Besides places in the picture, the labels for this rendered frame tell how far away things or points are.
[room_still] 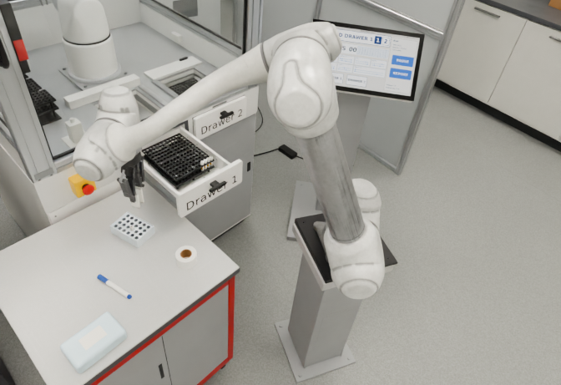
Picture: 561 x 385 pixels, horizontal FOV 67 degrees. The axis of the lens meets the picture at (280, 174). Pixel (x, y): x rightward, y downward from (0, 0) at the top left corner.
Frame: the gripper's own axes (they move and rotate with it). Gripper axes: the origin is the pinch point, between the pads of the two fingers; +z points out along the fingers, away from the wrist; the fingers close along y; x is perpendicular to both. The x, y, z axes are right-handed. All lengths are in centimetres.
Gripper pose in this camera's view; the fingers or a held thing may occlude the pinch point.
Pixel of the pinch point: (136, 197)
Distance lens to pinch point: 151.6
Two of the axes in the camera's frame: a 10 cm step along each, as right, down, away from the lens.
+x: -9.7, -2.2, 1.2
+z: -0.8, 7.4, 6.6
